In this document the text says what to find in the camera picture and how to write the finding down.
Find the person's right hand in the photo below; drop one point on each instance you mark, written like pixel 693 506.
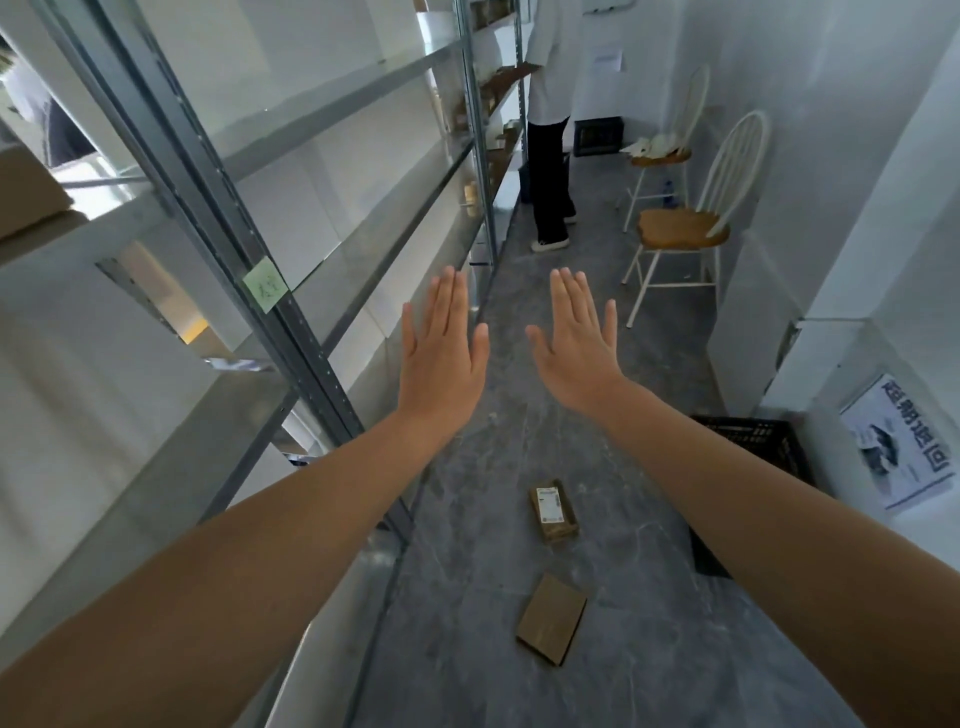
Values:
pixel 581 360

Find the person's left hand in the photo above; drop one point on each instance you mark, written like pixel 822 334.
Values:
pixel 442 375

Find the parcel with white label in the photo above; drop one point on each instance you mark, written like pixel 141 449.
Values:
pixel 566 517

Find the black plastic basket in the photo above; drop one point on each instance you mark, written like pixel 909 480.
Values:
pixel 765 442

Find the cardboard parcel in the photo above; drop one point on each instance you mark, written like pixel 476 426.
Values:
pixel 551 619

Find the person's right forearm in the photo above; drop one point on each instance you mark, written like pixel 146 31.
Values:
pixel 810 540

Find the person's left forearm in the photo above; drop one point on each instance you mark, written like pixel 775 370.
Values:
pixel 187 585

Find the pale green paper label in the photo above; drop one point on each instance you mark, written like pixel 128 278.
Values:
pixel 265 285

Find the dark blue plastic crate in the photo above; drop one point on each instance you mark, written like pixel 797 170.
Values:
pixel 598 136

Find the white folded cloth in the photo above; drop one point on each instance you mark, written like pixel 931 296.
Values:
pixel 656 144

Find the heap of brown parcels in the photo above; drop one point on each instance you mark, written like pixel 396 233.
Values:
pixel 495 142

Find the grey metal shelf rack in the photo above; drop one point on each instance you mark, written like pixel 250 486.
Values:
pixel 225 225

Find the white paper poster blue print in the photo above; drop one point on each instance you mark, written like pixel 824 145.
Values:
pixel 896 442

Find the wooden chair white metal frame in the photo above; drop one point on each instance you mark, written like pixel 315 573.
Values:
pixel 682 229
pixel 660 157

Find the white paper wall notice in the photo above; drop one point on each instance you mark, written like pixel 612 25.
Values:
pixel 607 61

